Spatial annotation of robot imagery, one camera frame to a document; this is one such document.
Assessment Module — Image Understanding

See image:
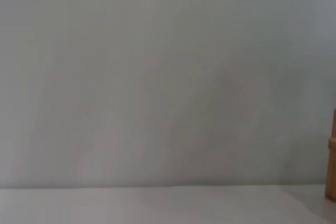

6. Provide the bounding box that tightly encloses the wooden dispenser stand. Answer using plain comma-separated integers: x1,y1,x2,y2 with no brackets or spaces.
324,108,336,200

